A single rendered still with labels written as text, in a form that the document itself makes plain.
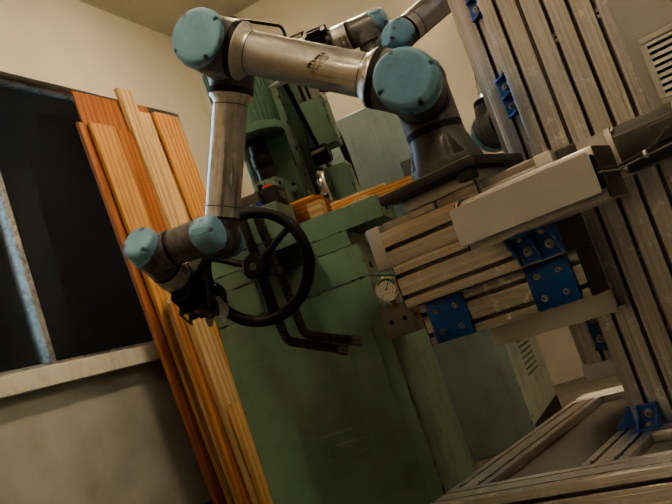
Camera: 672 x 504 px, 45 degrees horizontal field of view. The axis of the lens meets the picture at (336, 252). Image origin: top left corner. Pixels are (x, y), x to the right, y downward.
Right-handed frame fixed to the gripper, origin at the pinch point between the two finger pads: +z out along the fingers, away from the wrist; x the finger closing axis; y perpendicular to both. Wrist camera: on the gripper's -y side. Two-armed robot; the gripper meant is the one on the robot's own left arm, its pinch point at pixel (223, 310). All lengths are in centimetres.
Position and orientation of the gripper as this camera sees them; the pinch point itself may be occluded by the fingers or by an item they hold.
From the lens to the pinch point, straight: 191.0
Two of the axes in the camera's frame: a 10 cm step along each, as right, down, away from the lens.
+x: 9.2, -3.2, -2.5
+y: 1.3, 8.1, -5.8
